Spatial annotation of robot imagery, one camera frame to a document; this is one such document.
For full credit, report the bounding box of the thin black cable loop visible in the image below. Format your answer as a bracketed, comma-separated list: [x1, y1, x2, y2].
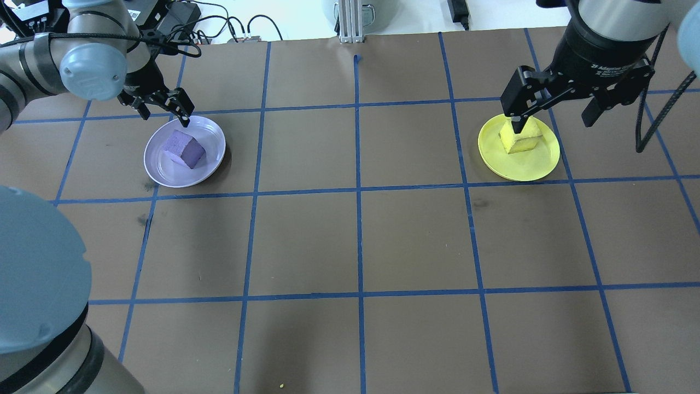
[246, 14, 284, 42]

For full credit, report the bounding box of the purple plate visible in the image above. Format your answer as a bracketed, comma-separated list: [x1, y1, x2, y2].
[143, 115, 226, 188]

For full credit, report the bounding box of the purple foam block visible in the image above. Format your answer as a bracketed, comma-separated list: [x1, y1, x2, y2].
[162, 129, 207, 169]

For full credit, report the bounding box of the yellow foam block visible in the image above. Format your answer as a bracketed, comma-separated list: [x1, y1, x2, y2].
[499, 117, 544, 155]

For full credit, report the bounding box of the aluminium profile post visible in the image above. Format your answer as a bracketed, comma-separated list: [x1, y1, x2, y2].
[336, 0, 365, 44]

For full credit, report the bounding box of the yellow plate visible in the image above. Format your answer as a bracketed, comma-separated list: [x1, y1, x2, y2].
[477, 112, 561, 182]

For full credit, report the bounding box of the small black power adapter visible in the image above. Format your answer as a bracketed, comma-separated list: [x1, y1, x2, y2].
[447, 0, 471, 31]

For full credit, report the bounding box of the black braided cable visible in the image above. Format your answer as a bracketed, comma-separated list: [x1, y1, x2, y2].
[635, 22, 700, 154]
[33, 30, 203, 58]

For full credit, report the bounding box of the large black power brick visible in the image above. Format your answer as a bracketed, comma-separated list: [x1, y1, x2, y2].
[157, 0, 201, 34]

